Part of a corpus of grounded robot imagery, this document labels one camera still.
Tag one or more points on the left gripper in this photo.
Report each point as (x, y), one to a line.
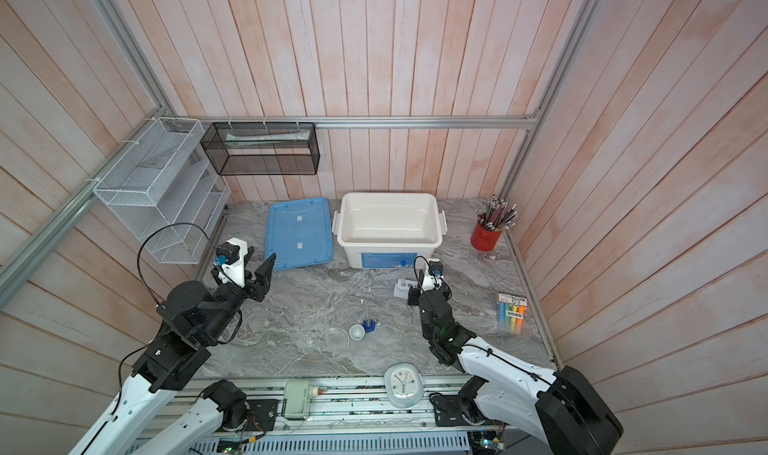
(259, 288)

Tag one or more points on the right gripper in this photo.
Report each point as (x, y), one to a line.
(415, 295)

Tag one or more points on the small blue bottle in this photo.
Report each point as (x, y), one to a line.
(369, 325)

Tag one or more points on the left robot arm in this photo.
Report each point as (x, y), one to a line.
(194, 319)

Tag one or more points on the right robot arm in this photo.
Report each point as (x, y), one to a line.
(559, 407)

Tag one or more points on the white test tube rack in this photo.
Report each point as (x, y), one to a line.
(408, 290)

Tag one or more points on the blue plastic bin lid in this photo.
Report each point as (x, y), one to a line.
(299, 233)

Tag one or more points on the pack of colored markers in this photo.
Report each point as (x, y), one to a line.
(511, 312)

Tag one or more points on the small white bowl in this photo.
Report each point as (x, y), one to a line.
(356, 332)

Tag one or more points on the white analog clock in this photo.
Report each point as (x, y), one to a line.
(404, 385)

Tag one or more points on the red pencil cup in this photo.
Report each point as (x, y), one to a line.
(484, 240)

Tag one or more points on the white plastic storage bin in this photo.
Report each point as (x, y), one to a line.
(388, 230)

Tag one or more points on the bundle of pencils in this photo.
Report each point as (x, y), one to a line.
(498, 214)

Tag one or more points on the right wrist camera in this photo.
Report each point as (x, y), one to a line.
(433, 275)

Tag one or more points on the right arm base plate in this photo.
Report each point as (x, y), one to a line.
(450, 411)

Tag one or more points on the black mesh wall basket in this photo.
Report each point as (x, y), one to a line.
(262, 148)

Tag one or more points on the white wire mesh shelf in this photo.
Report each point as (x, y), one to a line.
(165, 193)

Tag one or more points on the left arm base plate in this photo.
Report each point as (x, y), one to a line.
(257, 415)

